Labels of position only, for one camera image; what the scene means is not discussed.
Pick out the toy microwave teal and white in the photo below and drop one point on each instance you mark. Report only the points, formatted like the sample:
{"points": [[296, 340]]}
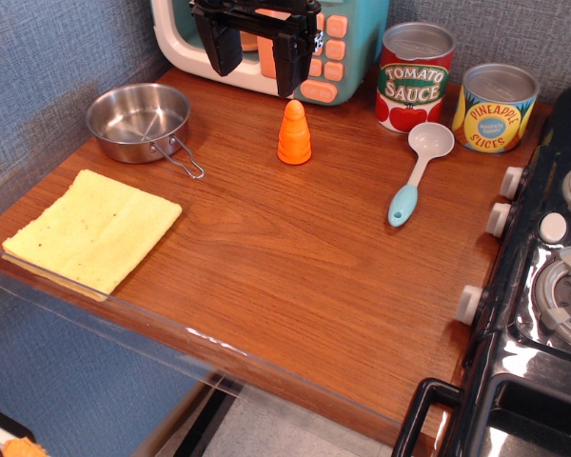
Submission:
{"points": [[352, 42]]}

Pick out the yellow towel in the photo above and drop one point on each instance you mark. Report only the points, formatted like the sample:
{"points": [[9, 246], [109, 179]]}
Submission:
{"points": [[91, 238]]}

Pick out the white stove knob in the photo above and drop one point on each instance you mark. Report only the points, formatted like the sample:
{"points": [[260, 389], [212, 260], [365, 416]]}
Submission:
{"points": [[510, 182], [468, 304], [497, 219]]}

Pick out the black toy stove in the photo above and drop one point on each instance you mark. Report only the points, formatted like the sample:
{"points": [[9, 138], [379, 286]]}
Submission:
{"points": [[515, 398]]}

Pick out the pineapple slices can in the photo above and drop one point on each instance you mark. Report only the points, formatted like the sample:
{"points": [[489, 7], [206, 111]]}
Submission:
{"points": [[494, 107]]}

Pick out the white stove knob upper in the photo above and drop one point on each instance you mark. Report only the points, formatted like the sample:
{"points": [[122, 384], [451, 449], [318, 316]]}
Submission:
{"points": [[510, 182]]}

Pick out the white stove knob lower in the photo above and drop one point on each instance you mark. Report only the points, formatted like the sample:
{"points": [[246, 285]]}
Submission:
{"points": [[468, 304]]}

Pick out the white spoon with teal handle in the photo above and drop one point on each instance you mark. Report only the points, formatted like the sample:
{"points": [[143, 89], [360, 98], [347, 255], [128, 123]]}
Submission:
{"points": [[429, 141]]}

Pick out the orange fuzzy object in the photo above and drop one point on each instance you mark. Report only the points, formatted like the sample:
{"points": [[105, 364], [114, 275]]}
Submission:
{"points": [[23, 447]]}

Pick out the tomato sauce can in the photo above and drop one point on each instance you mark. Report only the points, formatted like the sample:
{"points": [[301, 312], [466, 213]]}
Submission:
{"points": [[414, 70]]}

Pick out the small steel pan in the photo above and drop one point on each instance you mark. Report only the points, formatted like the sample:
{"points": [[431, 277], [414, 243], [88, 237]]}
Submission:
{"points": [[144, 123]]}

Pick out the white stove knob middle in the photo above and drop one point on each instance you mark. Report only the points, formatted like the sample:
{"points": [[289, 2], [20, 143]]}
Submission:
{"points": [[497, 219]]}

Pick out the orange toy carrot cone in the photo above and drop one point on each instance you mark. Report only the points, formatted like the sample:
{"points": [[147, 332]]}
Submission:
{"points": [[294, 140]]}

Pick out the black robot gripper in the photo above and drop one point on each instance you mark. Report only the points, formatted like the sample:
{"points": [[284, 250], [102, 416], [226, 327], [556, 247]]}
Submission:
{"points": [[291, 24]]}

